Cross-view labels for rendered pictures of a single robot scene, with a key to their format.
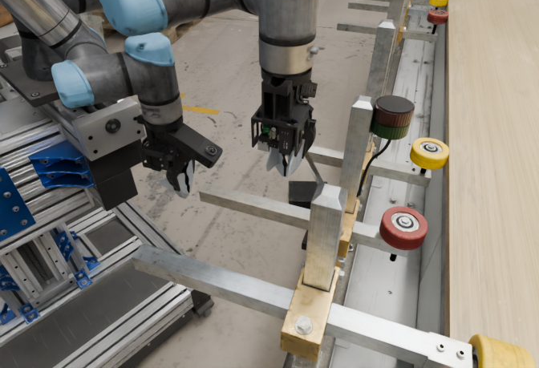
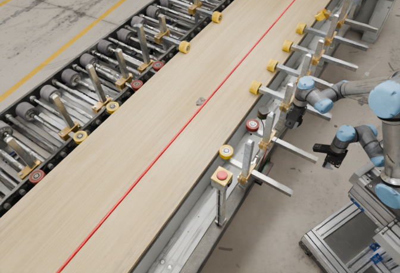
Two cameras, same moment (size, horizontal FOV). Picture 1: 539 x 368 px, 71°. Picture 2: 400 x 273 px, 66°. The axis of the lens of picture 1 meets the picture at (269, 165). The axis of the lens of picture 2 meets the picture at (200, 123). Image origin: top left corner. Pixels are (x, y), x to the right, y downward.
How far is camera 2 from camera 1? 192 cm
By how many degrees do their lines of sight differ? 88
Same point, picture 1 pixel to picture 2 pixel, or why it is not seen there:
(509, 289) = (236, 104)
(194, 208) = not seen: outside the picture
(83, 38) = (375, 144)
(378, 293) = not seen: hidden behind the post
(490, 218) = (225, 121)
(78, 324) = (366, 225)
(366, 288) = not seen: hidden behind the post
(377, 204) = (228, 191)
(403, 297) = (238, 150)
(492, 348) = (258, 84)
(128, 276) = (350, 248)
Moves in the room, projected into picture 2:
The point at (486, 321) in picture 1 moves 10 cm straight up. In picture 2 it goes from (246, 100) to (247, 89)
